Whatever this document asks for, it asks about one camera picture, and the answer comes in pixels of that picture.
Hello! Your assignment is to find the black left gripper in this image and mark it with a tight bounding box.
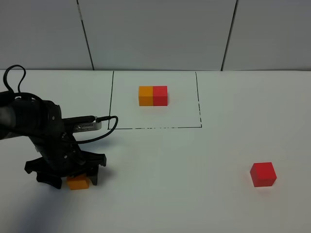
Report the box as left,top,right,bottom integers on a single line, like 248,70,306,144
25,100,107,189

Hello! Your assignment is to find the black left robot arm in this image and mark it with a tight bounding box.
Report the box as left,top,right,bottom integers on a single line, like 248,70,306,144
0,98,106,189

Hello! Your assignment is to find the orange template block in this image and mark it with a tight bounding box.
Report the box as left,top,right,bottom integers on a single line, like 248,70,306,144
138,86,153,106

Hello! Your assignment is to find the red template block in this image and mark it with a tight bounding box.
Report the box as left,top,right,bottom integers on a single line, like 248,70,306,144
153,86,168,106

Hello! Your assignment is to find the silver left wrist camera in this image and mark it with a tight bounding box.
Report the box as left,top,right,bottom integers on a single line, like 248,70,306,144
62,116,102,133

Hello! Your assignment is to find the black left camera cable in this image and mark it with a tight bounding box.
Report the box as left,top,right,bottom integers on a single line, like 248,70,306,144
2,64,119,145

